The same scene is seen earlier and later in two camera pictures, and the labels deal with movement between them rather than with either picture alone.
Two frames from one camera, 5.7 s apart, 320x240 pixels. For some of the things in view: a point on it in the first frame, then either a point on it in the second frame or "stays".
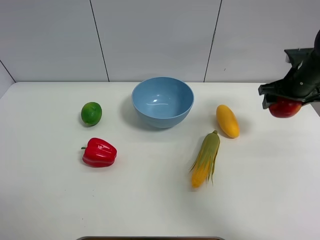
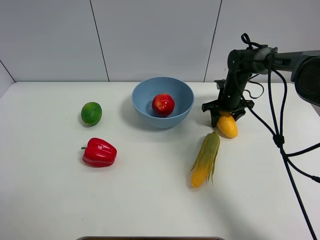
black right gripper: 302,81 to 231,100
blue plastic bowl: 163,102 stays
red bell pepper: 99,153 stays
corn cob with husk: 203,167 stays
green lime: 91,113 stays
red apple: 285,107 to 163,105
